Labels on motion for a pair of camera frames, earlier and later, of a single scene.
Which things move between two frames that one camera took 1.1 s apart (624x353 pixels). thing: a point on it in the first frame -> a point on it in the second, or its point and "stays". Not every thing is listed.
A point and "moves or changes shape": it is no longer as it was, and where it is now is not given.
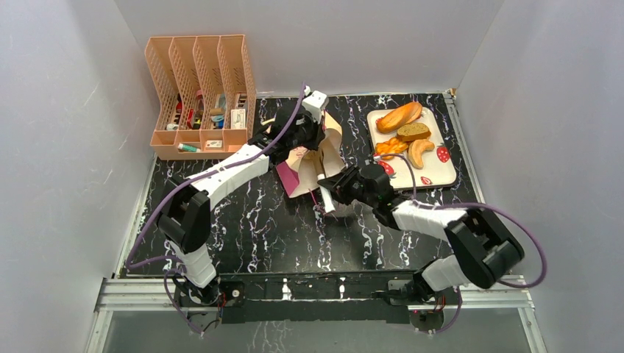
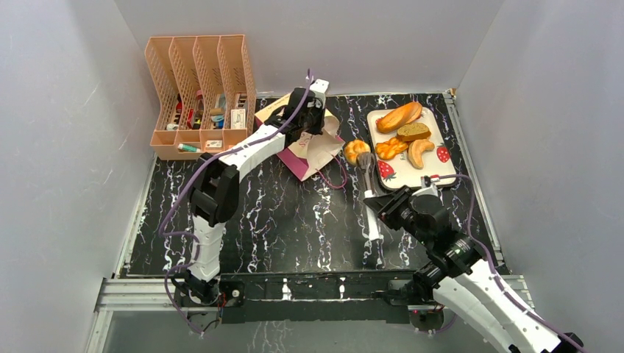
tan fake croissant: x=416 y=151 stays
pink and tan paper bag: x=303 y=165 moves or changes shape
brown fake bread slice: x=413 y=131 stays
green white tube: x=188 y=148 stays
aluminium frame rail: x=506 y=293 stays
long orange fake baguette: x=398 y=116 stays
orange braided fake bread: x=388 y=148 stays
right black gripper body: x=341 y=183 -> x=386 y=207
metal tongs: x=329 y=206 -> x=367 y=164
